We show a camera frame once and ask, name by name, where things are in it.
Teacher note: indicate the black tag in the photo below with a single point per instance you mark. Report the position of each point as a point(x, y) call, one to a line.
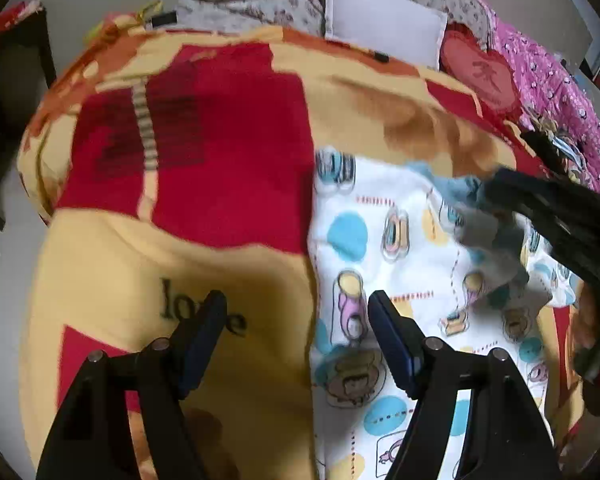
point(163, 19)
point(380, 56)

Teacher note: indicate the red cloth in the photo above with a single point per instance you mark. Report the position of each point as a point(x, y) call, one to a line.
point(10, 17)

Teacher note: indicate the person's right hand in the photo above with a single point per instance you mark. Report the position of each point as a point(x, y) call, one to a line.
point(587, 310)

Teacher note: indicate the white cartoon printed baby garment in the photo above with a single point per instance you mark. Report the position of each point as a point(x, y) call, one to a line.
point(380, 260)

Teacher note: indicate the dark cartoon printed cloth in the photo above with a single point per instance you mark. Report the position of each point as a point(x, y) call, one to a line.
point(560, 147)

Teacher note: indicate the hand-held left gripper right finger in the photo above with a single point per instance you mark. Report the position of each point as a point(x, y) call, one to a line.
point(395, 340)

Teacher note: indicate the white pillow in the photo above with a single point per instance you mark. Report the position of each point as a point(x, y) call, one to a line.
point(380, 15)

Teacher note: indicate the red heart cushion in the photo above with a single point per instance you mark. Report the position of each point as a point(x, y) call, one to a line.
point(480, 75)

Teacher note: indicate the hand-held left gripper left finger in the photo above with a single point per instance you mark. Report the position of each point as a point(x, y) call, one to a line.
point(205, 330)

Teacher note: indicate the pink printed quilt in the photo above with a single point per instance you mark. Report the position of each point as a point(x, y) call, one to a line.
point(545, 65)

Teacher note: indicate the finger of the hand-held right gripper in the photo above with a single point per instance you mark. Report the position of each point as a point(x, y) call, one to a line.
point(510, 192)

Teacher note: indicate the red yellow printed blanket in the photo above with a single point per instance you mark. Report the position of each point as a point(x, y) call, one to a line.
point(205, 160)

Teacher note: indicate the black cabinet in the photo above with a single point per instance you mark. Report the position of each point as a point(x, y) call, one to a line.
point(15, 85)

